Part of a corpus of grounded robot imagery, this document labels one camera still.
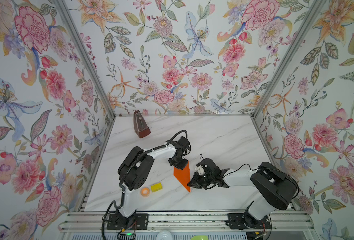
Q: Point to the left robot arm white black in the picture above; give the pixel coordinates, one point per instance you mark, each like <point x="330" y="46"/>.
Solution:
<point x="136" y="168"/>

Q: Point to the white round object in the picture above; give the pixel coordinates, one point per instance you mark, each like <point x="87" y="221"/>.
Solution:
<point x="164" y="235"/>

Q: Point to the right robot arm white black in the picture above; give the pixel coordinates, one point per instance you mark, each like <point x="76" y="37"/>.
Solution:
<point x="276" y="189"/>

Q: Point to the orange square paper sheet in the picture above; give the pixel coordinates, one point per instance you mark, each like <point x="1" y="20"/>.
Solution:
<point x="183" y="176"/>

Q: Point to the aluminium front rail frame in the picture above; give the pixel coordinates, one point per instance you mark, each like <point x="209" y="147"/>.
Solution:
<point x="196" y="221"/>

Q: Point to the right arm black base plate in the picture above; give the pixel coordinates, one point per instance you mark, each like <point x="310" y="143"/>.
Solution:
<point x="242" y="221"/>

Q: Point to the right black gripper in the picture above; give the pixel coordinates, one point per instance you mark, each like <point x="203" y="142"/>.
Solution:
<point x="195" y="182"/>

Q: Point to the orange tape roll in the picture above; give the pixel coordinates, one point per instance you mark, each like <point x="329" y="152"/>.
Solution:
<point x="145" y="192"/>

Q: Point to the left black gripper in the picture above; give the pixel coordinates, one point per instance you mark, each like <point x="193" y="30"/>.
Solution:
<point x="185" y="161"/>

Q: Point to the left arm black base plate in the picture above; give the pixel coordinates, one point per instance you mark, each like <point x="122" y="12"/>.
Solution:
<point x="134" y="222"/>

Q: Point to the brown wooden metronome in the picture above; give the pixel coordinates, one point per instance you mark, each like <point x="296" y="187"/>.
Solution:
<point x="140" y="126"/>

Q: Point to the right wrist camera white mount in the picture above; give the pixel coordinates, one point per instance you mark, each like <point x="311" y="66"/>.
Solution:
<point x="200" y="171"/>

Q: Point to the green object at edge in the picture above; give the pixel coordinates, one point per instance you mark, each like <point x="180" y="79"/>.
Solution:
<point x="200" y="237"/>

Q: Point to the yellow rectangular block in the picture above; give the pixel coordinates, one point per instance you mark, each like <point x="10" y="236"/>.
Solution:
<point x="156" y="187"/>

